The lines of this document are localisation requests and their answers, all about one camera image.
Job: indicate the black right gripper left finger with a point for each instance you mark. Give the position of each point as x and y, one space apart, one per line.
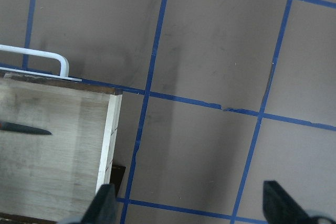
103 208

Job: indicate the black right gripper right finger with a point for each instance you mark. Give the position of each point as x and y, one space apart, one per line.
279 207

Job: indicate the wooden drawer with white handle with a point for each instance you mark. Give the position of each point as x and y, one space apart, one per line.
52 177

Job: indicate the grey orange scissors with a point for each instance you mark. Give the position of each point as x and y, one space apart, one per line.
19 128

